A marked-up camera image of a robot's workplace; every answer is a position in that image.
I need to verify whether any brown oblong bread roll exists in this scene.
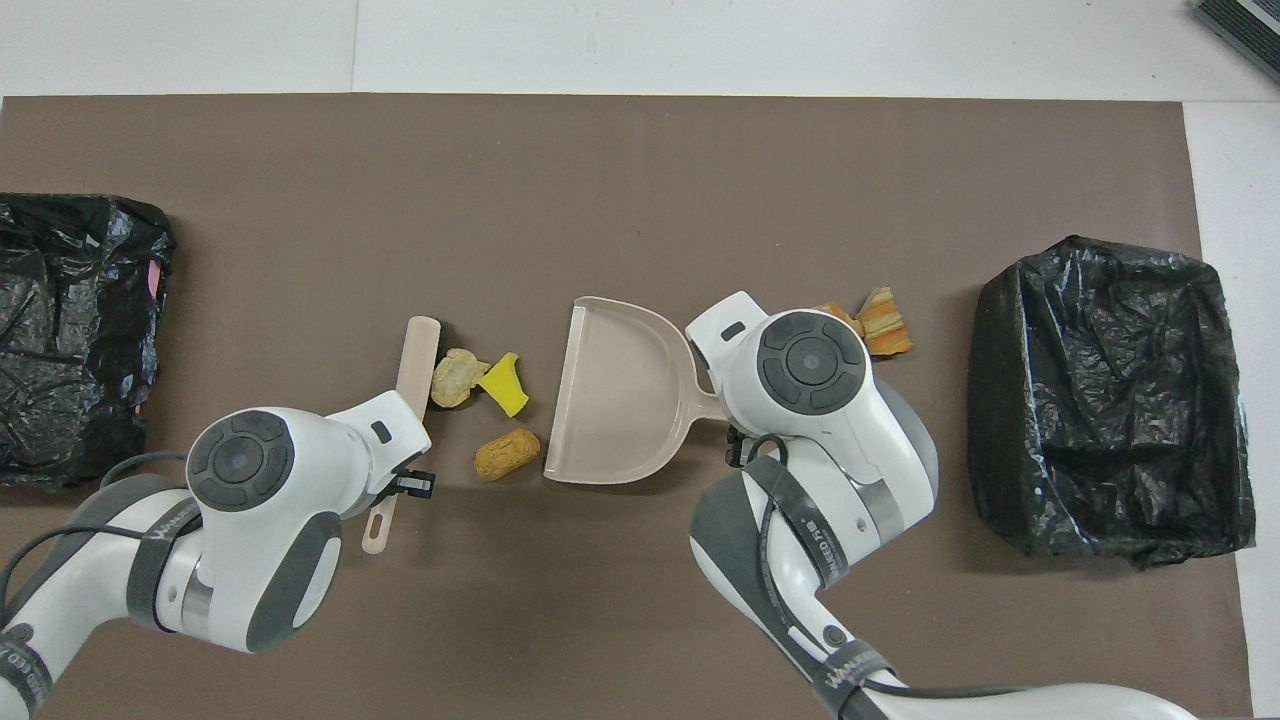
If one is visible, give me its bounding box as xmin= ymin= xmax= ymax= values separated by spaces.
xmin=473 ymin=428 xmax=542 ymax=483

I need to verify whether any pale bread piece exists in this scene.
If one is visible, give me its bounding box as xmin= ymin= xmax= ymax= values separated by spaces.
xmin=430 ymin=347 xmax=491 ymax=409

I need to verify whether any beige brush with black bristles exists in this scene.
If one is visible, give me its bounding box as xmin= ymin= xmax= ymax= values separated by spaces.
xmin=361 ymin=315 xmax=448 ymax=557

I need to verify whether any yellow sponge chunk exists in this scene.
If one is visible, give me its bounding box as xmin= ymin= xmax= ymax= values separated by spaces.
xmin=478 ymin=352 xmax=529 ymax=418

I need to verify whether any beige plastic dustpan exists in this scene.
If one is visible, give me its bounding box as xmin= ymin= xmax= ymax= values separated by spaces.
xmin=543 ymin=296 xmax=726 ymax=487

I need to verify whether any orange striped croissant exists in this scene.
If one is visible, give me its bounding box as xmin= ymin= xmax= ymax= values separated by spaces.
xmin=815 ymin=303 xmax=866 ymax=341
xmin=858 ymin=287 xmax=914 ymax=358

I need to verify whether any black-bagged bin with pink spot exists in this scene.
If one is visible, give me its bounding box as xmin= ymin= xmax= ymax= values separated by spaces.
xmin=0 ymin=192 xmax=178 ymax=491

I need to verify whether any black-bagged trash bin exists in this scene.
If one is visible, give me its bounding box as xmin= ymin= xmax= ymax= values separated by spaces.
xmin=966 ymin=235 xmax=1257 ymax=571

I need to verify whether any brown table mat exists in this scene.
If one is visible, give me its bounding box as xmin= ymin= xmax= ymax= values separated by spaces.
xmin=0 ymin=93 xmax=1253 ymax=720

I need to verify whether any dark grey ribbed device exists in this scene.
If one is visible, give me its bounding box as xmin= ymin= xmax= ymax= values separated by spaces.
xmin=1193 ymin=0 xmax=1280 ymax=86

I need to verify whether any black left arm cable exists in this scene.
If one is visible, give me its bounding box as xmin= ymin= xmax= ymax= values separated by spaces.
xmin=0 ymin=450 xmax=201 ymax=601

